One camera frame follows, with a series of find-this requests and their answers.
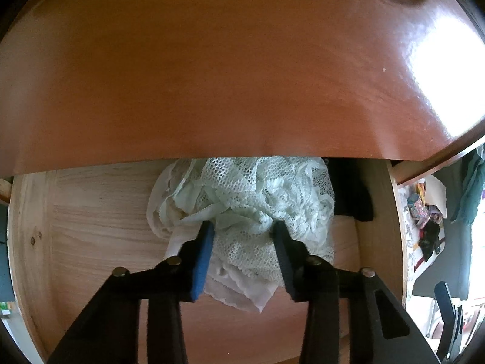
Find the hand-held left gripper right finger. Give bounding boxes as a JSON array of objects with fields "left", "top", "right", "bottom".
[{"left": 271, "top": 221, "right": 442, "bottom": 364}]

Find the pale green lace garment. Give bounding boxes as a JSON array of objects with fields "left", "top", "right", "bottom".
[{"left": 146, "top": 156, "right": 336, "bottom": 285}]

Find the white paper sheet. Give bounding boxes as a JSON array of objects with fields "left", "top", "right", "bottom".
[{"left": 424, "top": 176, "right": 450, "bottom": 218}]

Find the floral bedsheet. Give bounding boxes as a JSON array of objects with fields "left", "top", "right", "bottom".
[{"left": 402, "top": 182, "right": 429, "bottom": 304}]

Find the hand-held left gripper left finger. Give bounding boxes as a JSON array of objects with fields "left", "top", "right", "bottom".
[{"left": 47, "top": 220, "right": 216, "bottom": 364}]

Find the teal quilted jacket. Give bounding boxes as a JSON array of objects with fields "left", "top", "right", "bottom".
[{"left": 451, "top": 144, "right": 485, "bottom": 226}]

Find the purple toy packet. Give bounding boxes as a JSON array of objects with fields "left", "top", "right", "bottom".
[{"left": 424, "top": 205, "right": 444, "bottom": 228}]

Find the wooden nightstand drawer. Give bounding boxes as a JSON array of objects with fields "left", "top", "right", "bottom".
[
  {"left": 0, "top": 0, "right": 485, "bottom": 177},
  {"left": 8, "top": 157, "right": 408, "bottom": 364}
]

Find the colourful printed toy container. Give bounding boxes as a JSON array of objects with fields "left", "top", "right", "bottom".
[{"left": 407, "top": 193, "right": 425, "bottom": 224}]

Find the wooden nightstand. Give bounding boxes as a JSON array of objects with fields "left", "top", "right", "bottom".
[{"left": 0, "top": 0, "right": 485, "bottom": 201}]

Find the black garment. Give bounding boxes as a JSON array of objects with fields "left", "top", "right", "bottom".
[{"left": 322, "top": 157, "right": 375, "bottom": 222}]

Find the white sheer garment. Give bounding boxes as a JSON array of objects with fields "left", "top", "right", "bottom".
[{"left": 165, "top": 231, "right": 277, "bottom": 313}]

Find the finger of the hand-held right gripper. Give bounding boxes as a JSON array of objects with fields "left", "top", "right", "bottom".
[{"left": 434, "top": 281, "right": 465, "bottom": 364}]

